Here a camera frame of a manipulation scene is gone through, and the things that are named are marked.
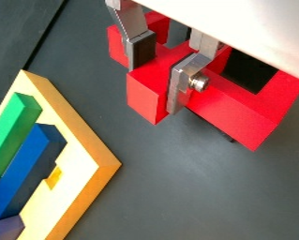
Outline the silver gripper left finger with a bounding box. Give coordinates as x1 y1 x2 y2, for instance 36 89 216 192
105 0 156 70

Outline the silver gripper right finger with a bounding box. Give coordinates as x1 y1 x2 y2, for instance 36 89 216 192
167 29 219 114

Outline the red cross-shaped block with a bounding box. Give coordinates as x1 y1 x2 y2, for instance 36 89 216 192
107 10 299 152

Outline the yellow puzzle board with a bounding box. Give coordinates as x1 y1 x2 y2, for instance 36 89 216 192
0 70 120 240

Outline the green bar block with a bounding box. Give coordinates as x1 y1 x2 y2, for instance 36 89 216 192
0 93 43 177

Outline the blue bar block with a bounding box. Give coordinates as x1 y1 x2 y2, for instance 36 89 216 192
0 124 67 219

